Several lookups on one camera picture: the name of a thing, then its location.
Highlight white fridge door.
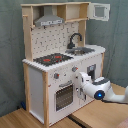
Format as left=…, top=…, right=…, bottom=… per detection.
left=78, top=58, right=101, bottom=106

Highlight white oven door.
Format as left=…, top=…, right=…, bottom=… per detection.
left=49, top=79, right=79, bottom=125

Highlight black toy faucet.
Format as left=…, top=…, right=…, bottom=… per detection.
left=67, top=33, right=82, bottom=49

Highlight grey toy sink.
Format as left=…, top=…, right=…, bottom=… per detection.
left=66, top=47, right=94, bottom=56

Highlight black stovetop red burners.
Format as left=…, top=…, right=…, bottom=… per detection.
left=34, top=53, right=71, bottom=66

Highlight red stove knob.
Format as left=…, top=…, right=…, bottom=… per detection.
left=54, top=73, right=60, bottom=79
left=72, top=66, right=78, bottom=72

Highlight grey range hood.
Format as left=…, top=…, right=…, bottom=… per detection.
left=35, top=5, right=64, bottom=27

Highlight wooden toy kitchen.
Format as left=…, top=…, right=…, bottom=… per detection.
left=22, top=2, right=105, bottom=128

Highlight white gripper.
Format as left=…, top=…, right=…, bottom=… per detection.
left=77, top=72, right=92, bottom=100

